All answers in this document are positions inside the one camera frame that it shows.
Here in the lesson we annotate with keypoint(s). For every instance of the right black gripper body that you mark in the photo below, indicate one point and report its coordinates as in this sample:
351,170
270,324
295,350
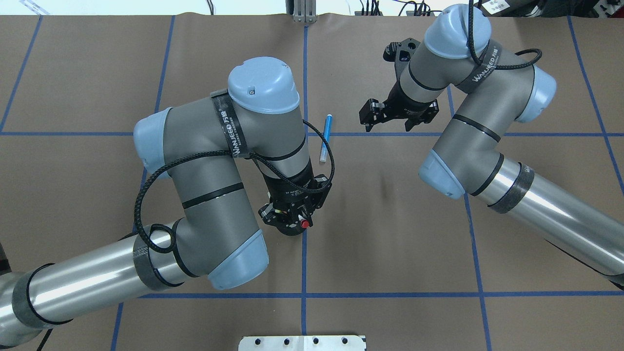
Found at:
402,104

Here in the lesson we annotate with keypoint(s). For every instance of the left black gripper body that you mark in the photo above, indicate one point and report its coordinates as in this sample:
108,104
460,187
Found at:
288,191

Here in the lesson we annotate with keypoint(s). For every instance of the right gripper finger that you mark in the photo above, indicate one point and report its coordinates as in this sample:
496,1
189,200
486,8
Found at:
426,116
372,113

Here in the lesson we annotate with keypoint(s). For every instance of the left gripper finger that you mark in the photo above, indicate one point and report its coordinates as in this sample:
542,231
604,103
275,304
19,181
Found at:
268,214
305,211

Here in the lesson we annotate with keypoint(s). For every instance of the blue highlighter pen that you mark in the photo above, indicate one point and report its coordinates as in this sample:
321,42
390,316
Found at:
323,154

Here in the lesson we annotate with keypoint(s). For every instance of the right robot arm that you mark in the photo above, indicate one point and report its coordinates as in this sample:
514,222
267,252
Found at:
501,88

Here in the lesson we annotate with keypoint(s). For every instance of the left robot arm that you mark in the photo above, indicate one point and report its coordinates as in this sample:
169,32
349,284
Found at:
92,219

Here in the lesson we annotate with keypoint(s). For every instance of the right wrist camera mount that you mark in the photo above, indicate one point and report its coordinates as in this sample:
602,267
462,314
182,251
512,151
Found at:
400,54

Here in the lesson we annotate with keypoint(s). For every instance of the aluminium frame post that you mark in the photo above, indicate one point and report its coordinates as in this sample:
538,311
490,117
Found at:
302,11

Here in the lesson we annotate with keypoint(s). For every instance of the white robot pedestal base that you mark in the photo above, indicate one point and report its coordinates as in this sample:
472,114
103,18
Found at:
303,343

